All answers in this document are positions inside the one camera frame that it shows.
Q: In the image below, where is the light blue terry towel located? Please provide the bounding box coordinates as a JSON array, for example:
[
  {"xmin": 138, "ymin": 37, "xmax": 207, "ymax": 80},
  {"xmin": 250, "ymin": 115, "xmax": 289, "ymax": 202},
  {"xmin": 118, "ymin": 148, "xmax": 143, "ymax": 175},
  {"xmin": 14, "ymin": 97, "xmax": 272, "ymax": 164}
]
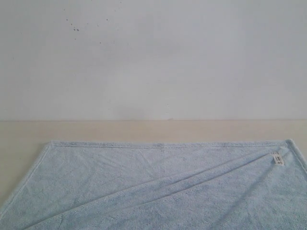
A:
[{"xmin": 0, "ymin": 140, "xmax": 307, "ymax": 230}]

